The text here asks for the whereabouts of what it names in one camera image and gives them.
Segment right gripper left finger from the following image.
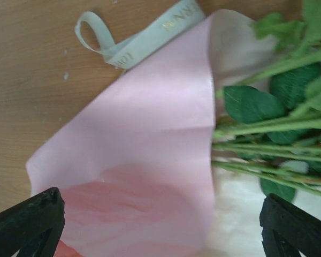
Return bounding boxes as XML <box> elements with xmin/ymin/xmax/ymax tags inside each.
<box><xmin>0</xmin><ymin>187</ymin><xmax>65</xmax><ymax>256</ymax></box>

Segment cream printed ribbon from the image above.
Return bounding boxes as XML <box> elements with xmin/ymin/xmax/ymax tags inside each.
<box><xmin>74</xmin><ymin>1</ymin><xmax>205</xmax><ymax>70</ymax></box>

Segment artificial flower bunch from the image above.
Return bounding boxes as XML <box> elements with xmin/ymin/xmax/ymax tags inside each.
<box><xmin>211</xmin><ymin>1</ymin><xmax>321</xmax><ymax>202</ymax></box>

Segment pink bouquet wrapping paper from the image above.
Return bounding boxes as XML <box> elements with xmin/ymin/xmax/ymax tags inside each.
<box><xmin>25</xmin><ymin>9</ymin><xmax>321</xmax><ymax>257</ymax></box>

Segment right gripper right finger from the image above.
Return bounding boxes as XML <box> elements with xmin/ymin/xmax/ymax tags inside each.
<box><xmin>259</xmin><ymin>194</ymin><xmax>321</xmax><ymax>257</ymax></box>

